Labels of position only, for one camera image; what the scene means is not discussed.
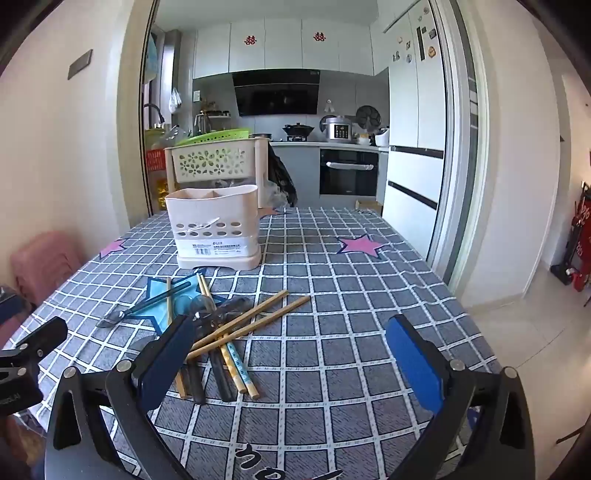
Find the green plastic basket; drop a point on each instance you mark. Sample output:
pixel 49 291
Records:
pixel 217 136

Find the patterned wooden chopstick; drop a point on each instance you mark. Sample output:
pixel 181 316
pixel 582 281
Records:
pixel 243 371
pixel 233 369

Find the black plastic bag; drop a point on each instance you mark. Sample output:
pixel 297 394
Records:
pixel 284 175

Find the gold foil bag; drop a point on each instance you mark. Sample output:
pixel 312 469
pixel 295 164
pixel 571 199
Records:
pixel 161 191

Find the kitchen faucet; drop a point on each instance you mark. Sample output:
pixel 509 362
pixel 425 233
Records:
pixel 154 113

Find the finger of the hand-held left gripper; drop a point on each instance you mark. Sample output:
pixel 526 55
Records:
pixel 9 307
pixel 44 334

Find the red plastic basket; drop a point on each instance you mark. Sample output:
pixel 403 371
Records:
pixel 156 160

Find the round black steamer rack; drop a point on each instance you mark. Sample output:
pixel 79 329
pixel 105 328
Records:
pixel 368 116

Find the grey wall switch panel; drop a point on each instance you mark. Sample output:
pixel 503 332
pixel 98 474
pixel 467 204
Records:
pixel 80 64

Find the white refrigerator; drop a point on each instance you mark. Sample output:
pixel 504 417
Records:
pixel 415 138

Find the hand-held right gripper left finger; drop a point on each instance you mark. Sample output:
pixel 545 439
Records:
pixel 168 364

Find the blue hanging cloth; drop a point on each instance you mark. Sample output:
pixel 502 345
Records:
pixel 153 57

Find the black range hood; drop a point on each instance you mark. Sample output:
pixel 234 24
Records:
pixel 277 94

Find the clear plastic bag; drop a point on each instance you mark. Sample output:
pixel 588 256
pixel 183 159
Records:
pixel 274 198

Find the grey checked star tablecloth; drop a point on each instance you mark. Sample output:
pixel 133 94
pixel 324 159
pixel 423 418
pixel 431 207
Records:
pixel 332 323

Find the pink plastic stool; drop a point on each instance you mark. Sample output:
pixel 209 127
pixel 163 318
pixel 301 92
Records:
pixel 41 267

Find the black wok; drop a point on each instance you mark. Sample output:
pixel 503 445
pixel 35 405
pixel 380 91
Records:
pixel 298 129

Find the beige plastic utensil holder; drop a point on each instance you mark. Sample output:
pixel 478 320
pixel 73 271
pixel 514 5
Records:
pixel 214 230

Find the cardboard box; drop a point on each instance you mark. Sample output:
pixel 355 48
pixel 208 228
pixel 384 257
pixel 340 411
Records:
pixel 368 206

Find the beige flower-cutout basket cart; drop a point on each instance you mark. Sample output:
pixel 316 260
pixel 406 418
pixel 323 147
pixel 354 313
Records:
pixel 212 161

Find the white upper cabinets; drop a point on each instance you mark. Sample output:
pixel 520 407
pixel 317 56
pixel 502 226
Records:
pixel 286 46

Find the red paper-cut sticker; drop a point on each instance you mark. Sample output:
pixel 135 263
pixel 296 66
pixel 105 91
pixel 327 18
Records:
pixel 249 39
pixel 319 36

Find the white hanging plastic bag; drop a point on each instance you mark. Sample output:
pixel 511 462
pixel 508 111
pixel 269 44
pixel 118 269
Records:
pixel 174 102

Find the small white cooker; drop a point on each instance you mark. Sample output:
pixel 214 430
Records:
pixel 382 138

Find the silver rice cooker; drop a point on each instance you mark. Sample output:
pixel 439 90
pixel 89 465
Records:
pixel 338 130

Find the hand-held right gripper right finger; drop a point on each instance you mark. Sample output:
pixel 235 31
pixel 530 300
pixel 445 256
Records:
pixel 415 364

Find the clear grey plastic spoon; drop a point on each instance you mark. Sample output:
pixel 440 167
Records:
pixel 224 383
pixel 233 308

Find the plain wooden chopstick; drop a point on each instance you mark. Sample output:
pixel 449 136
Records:
pixel 277 314
pixel 258 308

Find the steel kettle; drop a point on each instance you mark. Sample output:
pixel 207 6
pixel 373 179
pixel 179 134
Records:
pixel 202 123

